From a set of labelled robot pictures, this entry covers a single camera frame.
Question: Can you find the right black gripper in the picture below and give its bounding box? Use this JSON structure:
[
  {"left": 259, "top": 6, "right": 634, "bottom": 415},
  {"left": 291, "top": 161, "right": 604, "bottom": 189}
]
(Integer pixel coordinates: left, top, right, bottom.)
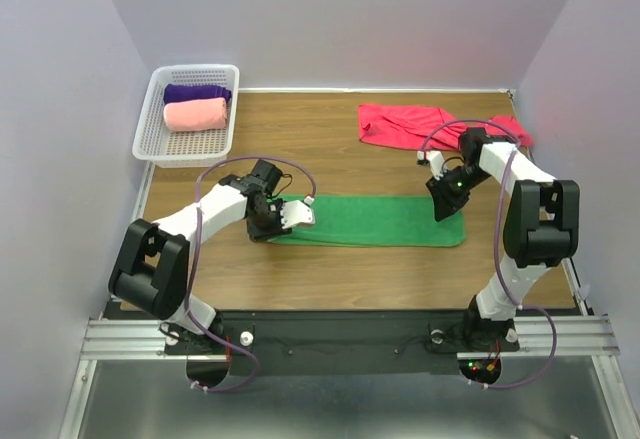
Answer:
[{"left": 425, "top": 164, "right": 490, "bottom": 222}]

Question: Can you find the green towel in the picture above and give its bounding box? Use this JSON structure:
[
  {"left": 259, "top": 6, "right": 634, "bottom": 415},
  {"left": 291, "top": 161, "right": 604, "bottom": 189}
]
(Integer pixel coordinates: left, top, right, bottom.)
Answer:
[{"left": 270, "top": 195, "right": 466, "bottom": 247}]

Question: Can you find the pink towel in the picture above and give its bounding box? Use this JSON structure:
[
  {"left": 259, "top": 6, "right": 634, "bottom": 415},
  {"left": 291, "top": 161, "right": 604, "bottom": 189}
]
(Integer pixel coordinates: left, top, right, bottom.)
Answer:
[{"left": 163, "top": 98, "right": 227, "bottom": 132}]

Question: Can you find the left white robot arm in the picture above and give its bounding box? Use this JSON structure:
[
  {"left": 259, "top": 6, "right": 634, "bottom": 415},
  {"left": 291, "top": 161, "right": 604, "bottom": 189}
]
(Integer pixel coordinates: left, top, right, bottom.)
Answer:
[{"left": 108, "top": 159, "right": 288, "bottom": 353}]

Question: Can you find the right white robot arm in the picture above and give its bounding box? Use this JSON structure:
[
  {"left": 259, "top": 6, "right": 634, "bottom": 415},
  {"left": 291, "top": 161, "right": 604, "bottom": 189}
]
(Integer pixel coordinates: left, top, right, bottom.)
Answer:
[{"left": 417, "top": 124, "right": 580, "bottom": 349}]

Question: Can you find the red towel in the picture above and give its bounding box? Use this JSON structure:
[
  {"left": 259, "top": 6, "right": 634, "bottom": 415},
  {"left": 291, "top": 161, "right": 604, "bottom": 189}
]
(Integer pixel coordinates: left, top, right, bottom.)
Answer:
[{"left": 358, "top": 104, "right": 534, "bottom": 151}]

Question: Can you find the white perforated plastic basket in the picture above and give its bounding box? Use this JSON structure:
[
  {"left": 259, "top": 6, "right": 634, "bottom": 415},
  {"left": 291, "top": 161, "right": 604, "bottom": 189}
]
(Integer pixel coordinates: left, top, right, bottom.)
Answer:
[{"left": 132, "top": 64, "right": 240, "bottom": 168}]

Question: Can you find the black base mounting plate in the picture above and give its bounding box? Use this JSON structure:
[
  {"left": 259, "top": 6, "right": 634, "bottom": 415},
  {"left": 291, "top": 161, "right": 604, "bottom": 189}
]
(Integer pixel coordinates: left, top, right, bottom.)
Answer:
[{"left": 160, "top": 309, "right": 519, "bottom": 381}]

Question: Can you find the rolled purple towel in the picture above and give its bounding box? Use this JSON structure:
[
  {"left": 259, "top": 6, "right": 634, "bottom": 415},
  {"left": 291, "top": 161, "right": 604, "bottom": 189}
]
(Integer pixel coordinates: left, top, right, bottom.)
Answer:
[{"left": 163, "top": 84, "right": 233, "bottom": 104}]

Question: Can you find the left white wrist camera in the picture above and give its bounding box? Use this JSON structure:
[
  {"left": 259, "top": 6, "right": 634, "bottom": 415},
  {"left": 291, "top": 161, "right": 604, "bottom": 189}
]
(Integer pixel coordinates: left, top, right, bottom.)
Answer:
[{"left": 280, "top": 200, "right": 316, "bottom": 229}]

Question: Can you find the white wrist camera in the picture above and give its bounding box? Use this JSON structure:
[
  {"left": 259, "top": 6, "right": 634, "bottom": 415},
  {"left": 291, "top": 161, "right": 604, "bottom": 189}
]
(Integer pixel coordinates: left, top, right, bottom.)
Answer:
[
  {"left": 280, "top": 200, "right": 316, "bottom": 229},
  {"left": 416, "top": 150, "right": 447, "bottom": 180}
]

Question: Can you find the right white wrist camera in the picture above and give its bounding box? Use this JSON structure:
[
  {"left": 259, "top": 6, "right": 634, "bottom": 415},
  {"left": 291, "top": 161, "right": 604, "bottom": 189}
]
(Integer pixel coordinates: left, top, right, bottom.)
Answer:
[{"left": 416, "top": 150, "right": 447, "bottom": 180}]

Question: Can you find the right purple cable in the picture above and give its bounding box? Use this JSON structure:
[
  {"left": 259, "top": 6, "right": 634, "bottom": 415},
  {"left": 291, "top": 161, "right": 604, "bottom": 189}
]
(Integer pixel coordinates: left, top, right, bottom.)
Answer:
[{"left": 419, "top": 118, "right": 559, "bottom": 391}]

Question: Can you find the purple cable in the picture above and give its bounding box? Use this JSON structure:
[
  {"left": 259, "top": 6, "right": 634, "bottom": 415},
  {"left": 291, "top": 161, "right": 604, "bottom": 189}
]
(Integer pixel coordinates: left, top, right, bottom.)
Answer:
[
  {"left": 419, "top": 118, "right": 559, "bottom": 391},
  {"left": 182, "top": 156, "right": 318, "bottom": 394}
]

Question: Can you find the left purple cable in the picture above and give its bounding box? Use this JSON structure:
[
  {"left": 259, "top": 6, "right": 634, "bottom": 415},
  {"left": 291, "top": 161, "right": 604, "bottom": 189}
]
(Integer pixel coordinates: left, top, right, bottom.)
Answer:
[{"left": 182, "top": 156, "right": 318, "bottom": 394}]

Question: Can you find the aluminium frame rail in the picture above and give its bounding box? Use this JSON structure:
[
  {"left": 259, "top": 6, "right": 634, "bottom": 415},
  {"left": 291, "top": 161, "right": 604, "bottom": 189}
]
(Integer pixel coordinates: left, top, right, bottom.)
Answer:
[{"left": 80, "top": 316, "right": 620, "bottom": 361}]

